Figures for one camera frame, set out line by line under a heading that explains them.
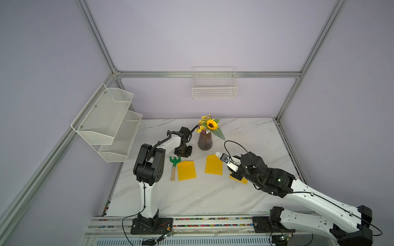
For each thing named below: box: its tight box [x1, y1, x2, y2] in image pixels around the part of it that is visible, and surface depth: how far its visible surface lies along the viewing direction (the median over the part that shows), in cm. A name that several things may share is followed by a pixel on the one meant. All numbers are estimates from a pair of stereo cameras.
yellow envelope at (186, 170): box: [177, 160, 197, 181], surface depth 95 cm
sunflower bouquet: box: [194, 114, 226, 141], surface depth 85 cm
